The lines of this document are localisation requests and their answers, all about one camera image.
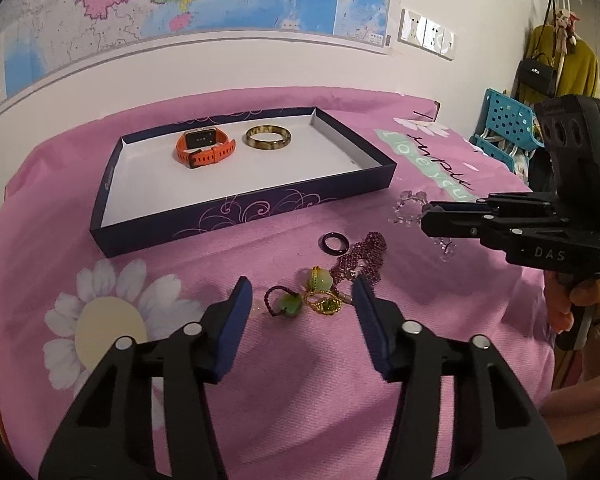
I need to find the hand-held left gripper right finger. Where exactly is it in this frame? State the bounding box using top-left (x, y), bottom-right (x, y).
top-left (351, 274), bottom-right (566, 480)

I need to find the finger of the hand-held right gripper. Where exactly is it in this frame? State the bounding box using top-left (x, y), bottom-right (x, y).
top-left (428, 192), bottom-right (561, 218)
top-left (421, 212), bottom-right (561, 248)

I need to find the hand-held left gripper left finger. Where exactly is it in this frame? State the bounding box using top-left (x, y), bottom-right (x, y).
top-left (39, 276), bottom-right (254, 480)

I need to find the gold ring with green gem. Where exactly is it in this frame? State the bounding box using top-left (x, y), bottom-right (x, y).
top-left (304, 292), bottom-right (343, 317)

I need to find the clear crystal bead bracelet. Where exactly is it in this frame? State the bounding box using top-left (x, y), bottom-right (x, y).
top-left (392, 190), bottom-right (431, 227)

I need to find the green pendant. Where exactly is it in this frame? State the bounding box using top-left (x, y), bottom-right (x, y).
top-left (264, 285), bottom-right (304, 320)

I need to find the yellow-green jade ring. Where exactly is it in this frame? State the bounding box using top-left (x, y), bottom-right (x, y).
top-left (307, 266), bottom-right (334, 294)

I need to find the purple beaded bracelet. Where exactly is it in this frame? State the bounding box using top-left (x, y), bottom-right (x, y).
top-left (329, 231), bottom-right (388, 287)

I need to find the black ring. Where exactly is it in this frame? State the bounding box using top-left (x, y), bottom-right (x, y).
top-left (322, 232), bottom-right (351, 257)

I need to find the purple patterned cardboard box tray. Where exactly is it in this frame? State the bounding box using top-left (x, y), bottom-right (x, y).
top-left (90, 106), bottom-right (398, 258)

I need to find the person's right hand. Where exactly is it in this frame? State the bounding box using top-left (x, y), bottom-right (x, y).
top-left (546, 265), bottom-right (600, 344)

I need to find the pink floral blanket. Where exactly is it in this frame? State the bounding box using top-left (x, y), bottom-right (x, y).
top-left (0, 86), bottom-right (583, 480)

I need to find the blue plastic rack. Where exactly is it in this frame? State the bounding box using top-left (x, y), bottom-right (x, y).
top-left (472, 88), bottom-right (547, 172)

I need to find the white coat stand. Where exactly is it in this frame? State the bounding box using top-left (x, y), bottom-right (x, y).
top-left (554, 0), bottom-right (582, 99)

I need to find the yellow coat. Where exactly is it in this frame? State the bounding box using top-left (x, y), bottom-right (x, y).
top-left (523, 24), bottom-right (600, 107)

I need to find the black handbag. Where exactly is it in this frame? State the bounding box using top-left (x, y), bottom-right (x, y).
top-left (516, 0), bottom-right (562, 97)

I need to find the orange smart watch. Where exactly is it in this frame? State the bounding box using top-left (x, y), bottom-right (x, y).
top-left (174, 128), bottom-right (238, 169)

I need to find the amber brown bangle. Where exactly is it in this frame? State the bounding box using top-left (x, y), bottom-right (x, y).
top-left (244, 124), bottom-right (293, 152)

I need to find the person's leg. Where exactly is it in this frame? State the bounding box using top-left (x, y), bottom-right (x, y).
top-left (537, 377), bottom-right (600, 447)

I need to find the white wall socket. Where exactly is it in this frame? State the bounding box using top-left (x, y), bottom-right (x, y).
top-left (398, 8), bottom-right (424, 47)
top-left (437, 26), bottom-right (457, 62)
top-left (422, 16), bottom-right (442, 54)

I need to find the colourful wall map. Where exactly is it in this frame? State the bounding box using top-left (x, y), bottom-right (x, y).
top-left (0, 0), bottom-right (397, 117)

